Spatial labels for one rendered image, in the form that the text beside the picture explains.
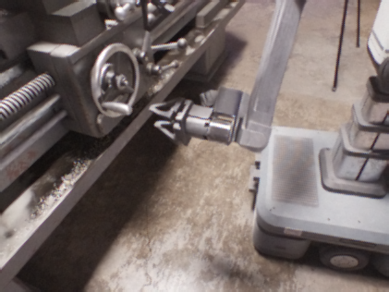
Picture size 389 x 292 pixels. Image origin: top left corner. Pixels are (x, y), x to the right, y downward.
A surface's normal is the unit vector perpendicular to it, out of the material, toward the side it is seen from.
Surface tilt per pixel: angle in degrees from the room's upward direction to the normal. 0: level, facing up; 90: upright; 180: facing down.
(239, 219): 0
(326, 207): 0
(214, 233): 0
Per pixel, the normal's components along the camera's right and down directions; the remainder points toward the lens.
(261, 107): 0.14, -0.12
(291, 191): -0.05, -0.73
